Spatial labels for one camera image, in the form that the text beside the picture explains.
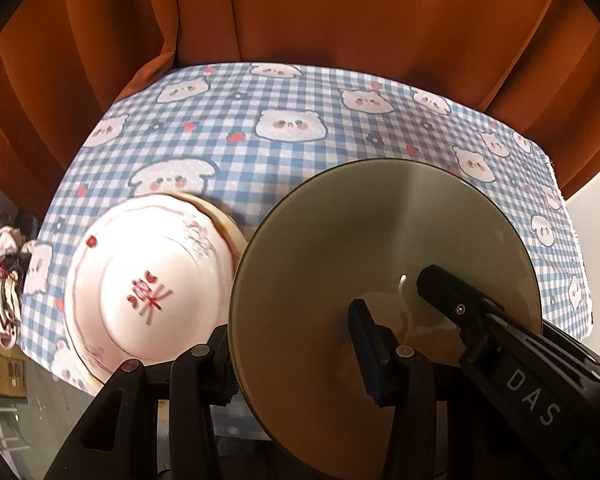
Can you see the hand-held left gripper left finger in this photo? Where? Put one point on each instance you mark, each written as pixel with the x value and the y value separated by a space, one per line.
pixel 220 365

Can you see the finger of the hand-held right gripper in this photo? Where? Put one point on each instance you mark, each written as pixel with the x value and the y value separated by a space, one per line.
pixel 455 300
pixel 565 340

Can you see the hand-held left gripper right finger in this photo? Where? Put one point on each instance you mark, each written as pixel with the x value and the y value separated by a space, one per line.
pixel 372 355

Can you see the pale green floral bowl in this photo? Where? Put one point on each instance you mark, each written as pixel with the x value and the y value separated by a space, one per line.
pixel 360 240

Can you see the large cream floral plate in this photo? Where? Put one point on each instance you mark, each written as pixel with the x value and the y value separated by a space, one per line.
pixel 234 234

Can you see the small white red-print dish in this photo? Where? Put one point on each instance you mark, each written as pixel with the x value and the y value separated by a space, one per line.
pixel 130 255

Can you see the blue checked bear tablecloth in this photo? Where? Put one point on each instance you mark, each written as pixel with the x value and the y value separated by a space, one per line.
pixel 305 170

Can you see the cardboard box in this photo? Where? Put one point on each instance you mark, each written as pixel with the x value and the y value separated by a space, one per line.
pixel 7 375

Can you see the pink clothes pile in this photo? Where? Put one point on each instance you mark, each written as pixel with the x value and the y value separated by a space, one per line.
pixel 2 280

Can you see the orange curtain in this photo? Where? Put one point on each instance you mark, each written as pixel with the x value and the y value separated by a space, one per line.
pixel 330 10

